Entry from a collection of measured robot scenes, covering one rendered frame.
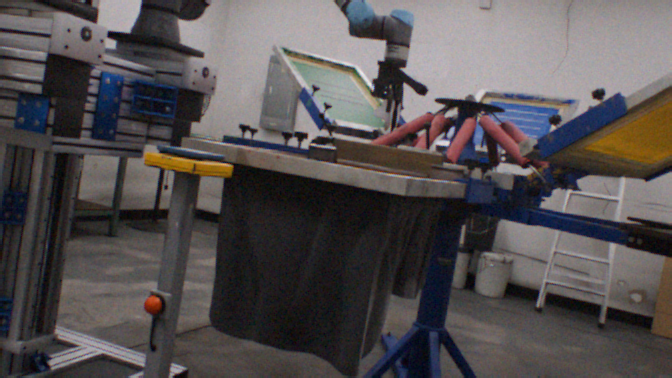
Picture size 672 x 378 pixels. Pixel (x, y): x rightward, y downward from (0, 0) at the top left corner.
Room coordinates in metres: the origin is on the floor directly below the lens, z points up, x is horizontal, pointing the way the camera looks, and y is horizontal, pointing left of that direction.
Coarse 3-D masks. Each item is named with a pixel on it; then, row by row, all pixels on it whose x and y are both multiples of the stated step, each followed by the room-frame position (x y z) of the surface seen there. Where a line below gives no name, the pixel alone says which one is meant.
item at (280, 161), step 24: (192, 144) 1.53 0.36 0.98; (216, 144) 1.50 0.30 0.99; (264, 168) 1.44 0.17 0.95; (288, 168) 1.42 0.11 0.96; (312, 168) 1.39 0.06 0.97; (336, 168) 1.37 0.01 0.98; (384, 192) 1.32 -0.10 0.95; (408, 192) 1.31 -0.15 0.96; (432, 192) 1.46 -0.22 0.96; (456, 192) 1.65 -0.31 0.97
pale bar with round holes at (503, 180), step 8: (328, 144) 2.29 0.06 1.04; (464, 168) 2.08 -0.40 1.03; (472, 176) 2.07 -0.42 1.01; (480, 176) 2.06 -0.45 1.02; (488, 176) 2.09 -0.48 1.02; (496, 176) 2.04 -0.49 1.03; (504, 176) 2.02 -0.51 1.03; (512, 176) 2.03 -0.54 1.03; (496, 184) 2.03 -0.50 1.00; (504, 184) 2.02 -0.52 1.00; (512, 184) 2.05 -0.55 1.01
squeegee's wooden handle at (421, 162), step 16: (336, 144) 2.02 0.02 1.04; (352, 144) 2.00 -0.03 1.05; (368, 144) 1.98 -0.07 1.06; (336, 160) 2.02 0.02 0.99; (352, 160) 2.00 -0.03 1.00; (368, 160) 1.97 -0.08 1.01; (384, 160) 1.95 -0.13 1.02; (400, 160) 1.93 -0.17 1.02; (416, 160) 1.91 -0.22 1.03; (432, 160) 1.89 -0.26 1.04
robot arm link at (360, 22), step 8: (336, 0) 1.87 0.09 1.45; (344, 0) 1.85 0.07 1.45; (352, 0) 1.83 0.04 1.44; (360, 0) 1.82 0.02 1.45; (344, 8) 1.86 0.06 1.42; (352, 8) 1.83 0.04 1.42; (360, 8) 1.82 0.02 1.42; (368, 8) 1.82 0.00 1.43; (352, 16) 1.83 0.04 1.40; (360, 16) 1.82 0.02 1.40; (368, 16) 1.82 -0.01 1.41; (352, 24) 1.85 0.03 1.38; (360, 24) 1.83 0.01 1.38; (368, 24) 1.85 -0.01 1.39; (360, 32) 1.92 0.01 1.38; (368, 32) 1.92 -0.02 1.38
